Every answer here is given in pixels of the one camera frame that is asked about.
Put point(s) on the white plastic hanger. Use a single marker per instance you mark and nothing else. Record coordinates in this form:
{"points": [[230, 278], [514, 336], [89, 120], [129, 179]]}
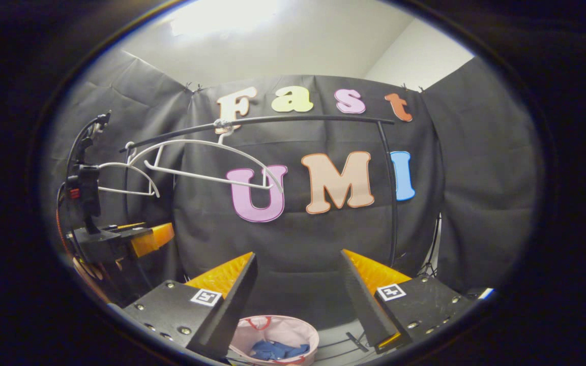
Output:
{"points": [[125, 163], [222, 124]]}

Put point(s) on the black backdrop cloth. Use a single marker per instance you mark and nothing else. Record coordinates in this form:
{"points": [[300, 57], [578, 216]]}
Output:
{"points": [[476, 178]]}

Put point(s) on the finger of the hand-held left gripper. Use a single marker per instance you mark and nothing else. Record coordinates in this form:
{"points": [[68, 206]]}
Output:
{"points": [[153, 239], [125, 225]]}

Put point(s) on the black tripod stand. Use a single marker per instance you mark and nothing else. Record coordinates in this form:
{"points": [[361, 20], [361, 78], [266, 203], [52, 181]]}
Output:
{"points": [[429, 267]]}

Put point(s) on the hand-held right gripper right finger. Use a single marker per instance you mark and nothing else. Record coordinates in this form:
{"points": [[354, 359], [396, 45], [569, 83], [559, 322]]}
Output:
{"points": [[364, 305]]}

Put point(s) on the black clothes rack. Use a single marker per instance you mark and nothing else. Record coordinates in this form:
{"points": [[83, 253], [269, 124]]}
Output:
{"points": [[323, 118]]}

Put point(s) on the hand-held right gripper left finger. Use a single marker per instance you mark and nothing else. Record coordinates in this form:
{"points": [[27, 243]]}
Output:
{"points": [[232, 305]]}

